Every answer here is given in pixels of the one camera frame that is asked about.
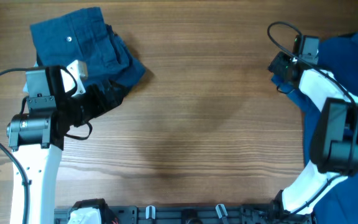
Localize blue polo shirt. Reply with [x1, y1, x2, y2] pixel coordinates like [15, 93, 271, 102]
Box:
[268, 32, 358, 223]

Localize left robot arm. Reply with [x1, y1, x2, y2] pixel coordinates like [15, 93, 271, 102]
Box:
[7, 66, 128, 223]

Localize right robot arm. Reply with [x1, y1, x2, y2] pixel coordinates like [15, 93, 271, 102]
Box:
[268, 52, 358, 219]

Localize folded dark blue shorts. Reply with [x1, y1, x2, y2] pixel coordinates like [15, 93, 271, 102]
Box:
[30, 7, 146, 90]

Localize folded grey garment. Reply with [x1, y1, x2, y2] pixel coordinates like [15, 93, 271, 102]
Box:
[22, 62, 39, 93]

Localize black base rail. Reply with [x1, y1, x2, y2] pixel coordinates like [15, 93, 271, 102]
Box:
[53, 198, 313, 224]

